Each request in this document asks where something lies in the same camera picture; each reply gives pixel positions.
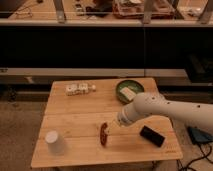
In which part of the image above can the white sponge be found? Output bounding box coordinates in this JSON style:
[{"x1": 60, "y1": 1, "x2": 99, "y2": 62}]
[{"x1": 120, "y1": 87, "x2": 136, "y2": 101}]

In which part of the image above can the blue box on floor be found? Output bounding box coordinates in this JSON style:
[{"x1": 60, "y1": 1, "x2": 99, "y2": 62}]
[{"x1": 187, "y1": 126, "x2": 213, "y2": 144}]

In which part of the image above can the wooden table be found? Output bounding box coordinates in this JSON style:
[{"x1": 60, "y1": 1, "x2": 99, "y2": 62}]
[{"x1": 31, "y1": 79, "x2": 183, "y2": 168}]

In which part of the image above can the dark object on shelf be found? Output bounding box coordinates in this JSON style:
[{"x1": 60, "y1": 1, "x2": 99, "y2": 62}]
[{"x1": 86, "y1": 3, "x2": 112, "y2": 17}]

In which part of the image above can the black phone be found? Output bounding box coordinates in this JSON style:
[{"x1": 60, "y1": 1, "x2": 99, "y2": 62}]
[{"x1": 140, "y1": 126, "x2": 165, "y2": 147}]

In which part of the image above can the plastic bottle with label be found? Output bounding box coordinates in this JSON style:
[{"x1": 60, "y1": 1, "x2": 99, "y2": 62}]
[{"x1": 66, "y1": 83, "x2": 96, "y2": 96}]

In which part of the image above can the green bowl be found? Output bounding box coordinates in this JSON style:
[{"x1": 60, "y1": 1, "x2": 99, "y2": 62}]
[{"x1": 115, "y1": 80, "x2": 144, "y2": 104}]

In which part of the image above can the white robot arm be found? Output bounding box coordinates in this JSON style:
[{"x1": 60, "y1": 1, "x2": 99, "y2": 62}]
[{"x1": 107, "y1": 92, "x2": 213, "y2": 135}]

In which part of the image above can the cluttered tray on shelf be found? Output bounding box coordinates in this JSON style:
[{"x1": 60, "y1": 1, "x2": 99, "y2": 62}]
[{"x1": 112, "y1": 0, "x2": 175, "y2": 19}]

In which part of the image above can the white paper cup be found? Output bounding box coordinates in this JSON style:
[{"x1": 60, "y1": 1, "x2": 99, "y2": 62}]
[{"x1": 45, "y1": 130, "x2": 65, "y2": 155}]

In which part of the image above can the red chili pepper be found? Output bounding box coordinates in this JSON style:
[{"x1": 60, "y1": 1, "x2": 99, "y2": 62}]
[{"x1": 100, "y1": 122, "x2": 108, "y2": 146}]

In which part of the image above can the black floor cable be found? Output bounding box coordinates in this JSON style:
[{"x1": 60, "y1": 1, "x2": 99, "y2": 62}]
[{"x1": 176, "y1": 143, "x2": 213, "y2": 171}]

